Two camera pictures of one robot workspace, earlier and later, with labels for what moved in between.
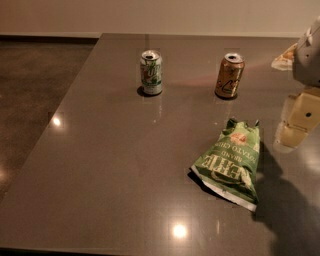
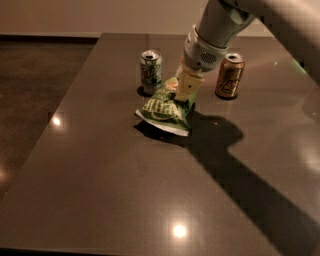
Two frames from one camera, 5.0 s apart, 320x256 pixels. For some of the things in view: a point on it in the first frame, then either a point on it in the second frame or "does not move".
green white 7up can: (151, 72) does not move
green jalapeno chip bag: (229, 167) to (163, 110)
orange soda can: (230, 75) does not move
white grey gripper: (308, 61) to (201, 55)
